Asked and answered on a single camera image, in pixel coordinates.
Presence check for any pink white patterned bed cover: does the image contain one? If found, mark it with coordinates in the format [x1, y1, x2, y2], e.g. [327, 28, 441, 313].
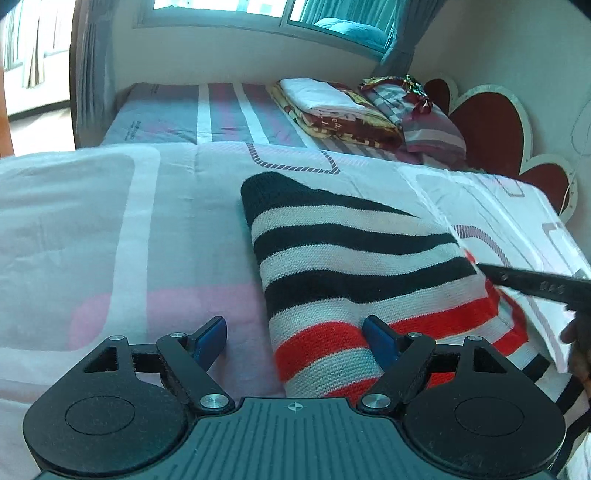
[0, 141, 591, 480]

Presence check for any person's right hand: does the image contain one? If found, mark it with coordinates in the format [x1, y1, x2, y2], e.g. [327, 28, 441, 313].
[560, 314, 591, 386]

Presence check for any white sheer curtain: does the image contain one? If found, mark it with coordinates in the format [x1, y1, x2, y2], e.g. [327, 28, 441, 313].
[18, 0, 61, 88]

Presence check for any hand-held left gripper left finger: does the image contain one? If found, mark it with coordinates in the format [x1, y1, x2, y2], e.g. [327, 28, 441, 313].
[81, 316, 236, 414]

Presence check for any grey striped mattress sheet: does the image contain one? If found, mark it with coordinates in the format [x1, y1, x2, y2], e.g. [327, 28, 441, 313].
[99, 82, 324, 151]

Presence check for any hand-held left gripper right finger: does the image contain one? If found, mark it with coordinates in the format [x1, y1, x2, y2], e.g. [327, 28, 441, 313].
[360, 315, 511, 414]

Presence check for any white patterned pillow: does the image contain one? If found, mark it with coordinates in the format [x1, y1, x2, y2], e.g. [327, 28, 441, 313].
[399, 164, 591, 374]

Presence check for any teal bedding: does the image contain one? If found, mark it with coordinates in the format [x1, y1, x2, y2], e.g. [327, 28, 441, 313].
[314, 16, 389, 51]

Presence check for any folded red yellow blanket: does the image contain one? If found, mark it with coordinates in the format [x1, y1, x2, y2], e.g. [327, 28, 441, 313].
[265, 80, 402, 148]

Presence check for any folded white cloth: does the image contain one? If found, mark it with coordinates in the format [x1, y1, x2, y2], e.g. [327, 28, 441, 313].
[278, 78, 365, 114]

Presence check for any red white scalloped headboard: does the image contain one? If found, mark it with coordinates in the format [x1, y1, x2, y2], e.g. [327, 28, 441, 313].
[422, 78, 580, 217]

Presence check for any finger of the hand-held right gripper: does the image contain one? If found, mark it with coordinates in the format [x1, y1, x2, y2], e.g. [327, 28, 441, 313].
[475, 262, 591, 308]

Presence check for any grey red striped pillow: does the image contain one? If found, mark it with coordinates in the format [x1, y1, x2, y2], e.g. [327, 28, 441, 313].
[360, 76, 467, 160]

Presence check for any brown wooden door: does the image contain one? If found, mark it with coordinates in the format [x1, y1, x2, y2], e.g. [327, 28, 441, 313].
[0, 69, 14, 158]

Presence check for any black white red striped sweater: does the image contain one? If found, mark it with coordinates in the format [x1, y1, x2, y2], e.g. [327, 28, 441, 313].
[240, 172, 555, 398]

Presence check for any long grey curtain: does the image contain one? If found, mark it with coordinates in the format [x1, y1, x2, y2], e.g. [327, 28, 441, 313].
[69, 0, 118, 148]

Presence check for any short grey curtain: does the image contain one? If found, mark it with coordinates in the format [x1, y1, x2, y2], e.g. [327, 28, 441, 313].
[379, 0, 430, 84]

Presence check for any shiny ribbon bow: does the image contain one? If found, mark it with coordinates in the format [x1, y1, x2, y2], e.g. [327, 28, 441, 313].
[399, 74, 435, 114]

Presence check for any large bedroom window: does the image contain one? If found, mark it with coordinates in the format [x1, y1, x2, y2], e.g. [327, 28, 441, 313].
[134, 0, 393, 51]

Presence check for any hallway window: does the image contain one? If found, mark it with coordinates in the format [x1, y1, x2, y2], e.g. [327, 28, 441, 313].
[0, 0, 75, 116]

